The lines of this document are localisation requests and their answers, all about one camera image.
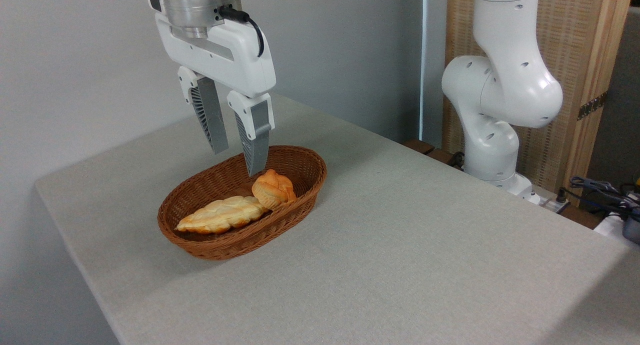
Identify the grey partition panel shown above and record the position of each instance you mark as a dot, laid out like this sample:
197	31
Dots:
617	110

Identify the long braided bread loaf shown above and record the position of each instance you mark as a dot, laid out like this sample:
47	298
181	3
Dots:
222	214

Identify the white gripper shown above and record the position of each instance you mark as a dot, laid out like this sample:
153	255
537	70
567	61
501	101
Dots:
235	60

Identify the white vertical post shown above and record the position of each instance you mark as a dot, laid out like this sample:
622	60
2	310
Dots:
432	60

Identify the wooden rattan screen panel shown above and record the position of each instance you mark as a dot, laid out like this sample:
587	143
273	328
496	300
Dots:
575	30

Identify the round golden bread roll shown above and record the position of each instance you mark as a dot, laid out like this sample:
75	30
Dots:
272	189

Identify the brown wicker oval basket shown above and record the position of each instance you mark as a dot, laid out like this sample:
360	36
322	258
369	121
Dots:
295	167

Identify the dark wooden slat platform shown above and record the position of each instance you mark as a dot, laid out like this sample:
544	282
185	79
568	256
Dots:
425	147

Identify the brass screen hinge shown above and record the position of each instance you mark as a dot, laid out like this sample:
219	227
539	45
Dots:
592	106

